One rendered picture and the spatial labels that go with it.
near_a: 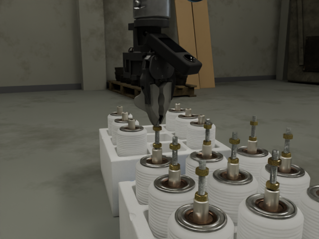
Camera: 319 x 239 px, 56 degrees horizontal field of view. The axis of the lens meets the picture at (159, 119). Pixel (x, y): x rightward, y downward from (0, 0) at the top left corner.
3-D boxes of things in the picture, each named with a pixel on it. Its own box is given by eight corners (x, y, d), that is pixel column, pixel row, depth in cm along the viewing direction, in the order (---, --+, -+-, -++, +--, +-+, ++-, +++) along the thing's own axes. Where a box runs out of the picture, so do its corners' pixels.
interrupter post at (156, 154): (157, 160, 67) (157, 146, 67) (164, 163, 66) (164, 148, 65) (149, 162, 66) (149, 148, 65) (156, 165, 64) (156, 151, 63)
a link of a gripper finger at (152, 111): (140, 122, 67) (140, 80, 65) (159, 126, 63) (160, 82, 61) (129, 124, 64) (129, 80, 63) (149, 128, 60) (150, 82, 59)
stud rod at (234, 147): (236, 170, 57) (239, 132, 55) (231, 171, 57) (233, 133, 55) (233, 169, 58) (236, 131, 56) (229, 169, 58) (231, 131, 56)
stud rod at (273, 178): (274, 195, 47) (278, 149, 45) (275, 198, 46) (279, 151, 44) (267, 195, 47) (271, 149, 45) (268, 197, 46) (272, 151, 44)
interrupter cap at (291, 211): (236, 208, 47) (237, 204, 46) (258, 192, 52) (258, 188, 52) (286, 227, 42) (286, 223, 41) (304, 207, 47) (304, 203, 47)
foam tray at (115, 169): (187, 160, 137) (187, 122, 133) (229, 199, 101) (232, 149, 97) (100, 169, 127) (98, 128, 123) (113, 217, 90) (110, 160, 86)
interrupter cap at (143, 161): (157, 154, 71) (157, 151, 71) (181, 163, 66) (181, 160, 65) (132, 162, 66) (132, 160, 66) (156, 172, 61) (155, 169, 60)
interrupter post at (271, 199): (259, 208, 47) (261, 188, 46) (266, 202, 48) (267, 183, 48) (275, 214, 45) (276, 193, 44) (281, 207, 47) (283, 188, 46)
